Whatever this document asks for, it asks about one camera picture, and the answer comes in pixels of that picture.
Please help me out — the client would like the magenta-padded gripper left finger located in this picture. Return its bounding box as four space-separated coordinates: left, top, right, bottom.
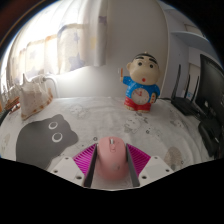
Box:
50 143 99 188

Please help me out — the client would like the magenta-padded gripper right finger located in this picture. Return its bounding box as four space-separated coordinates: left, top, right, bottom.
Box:
124 143 175 188

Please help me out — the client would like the pink computer mouse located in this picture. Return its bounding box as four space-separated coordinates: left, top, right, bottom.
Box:
94 135 130 181

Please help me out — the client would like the grey cat-shaped mouse pad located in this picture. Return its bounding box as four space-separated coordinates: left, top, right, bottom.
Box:
15 113 80 170

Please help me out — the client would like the white printed tablecloth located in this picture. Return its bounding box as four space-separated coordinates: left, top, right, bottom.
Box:
0 96 214 191

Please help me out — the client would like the black router with antennas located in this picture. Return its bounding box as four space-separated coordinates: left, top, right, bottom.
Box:
170 64 204 117

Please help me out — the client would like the large conch shell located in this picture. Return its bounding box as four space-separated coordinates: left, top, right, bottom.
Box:
18 73 54 121

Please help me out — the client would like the cartoon boy clock figurine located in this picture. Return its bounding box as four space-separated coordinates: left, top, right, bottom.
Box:
118 52 162 114

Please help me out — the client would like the black computer monitor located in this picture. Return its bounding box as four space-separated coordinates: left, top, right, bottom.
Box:
194 53 224 131

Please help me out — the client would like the white star-print curtain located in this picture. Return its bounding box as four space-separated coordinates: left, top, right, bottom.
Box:
3 0 109 91

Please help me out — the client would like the white shelf unit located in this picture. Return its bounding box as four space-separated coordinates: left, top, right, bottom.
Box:
163 6 218 101

